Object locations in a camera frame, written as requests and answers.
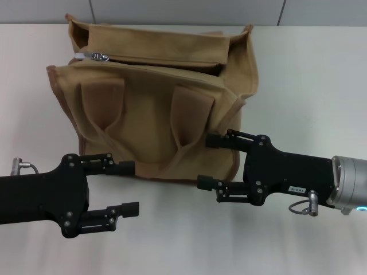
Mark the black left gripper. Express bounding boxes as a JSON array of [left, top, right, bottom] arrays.
[[0, 153, 140, 239]]

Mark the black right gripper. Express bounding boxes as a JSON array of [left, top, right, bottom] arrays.
[[197, 128, 341, 207]]

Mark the khaki canvas food bag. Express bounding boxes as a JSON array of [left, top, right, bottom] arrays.
[[46, 13, 260, 188]]

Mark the silver metal zipper pull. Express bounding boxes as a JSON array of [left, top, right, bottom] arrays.
[[75, 51, 110, 62]]

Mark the right gripper cable with plug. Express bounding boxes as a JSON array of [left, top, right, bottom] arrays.
[[288, 190, 318, 215]]

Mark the gripper cable with plug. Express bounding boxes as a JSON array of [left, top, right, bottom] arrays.
[[11, 157, 40, 175], [288, 190, 318, 215]]

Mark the left gripper cable with plug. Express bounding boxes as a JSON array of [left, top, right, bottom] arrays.
[[11, 157, 40, 175]]

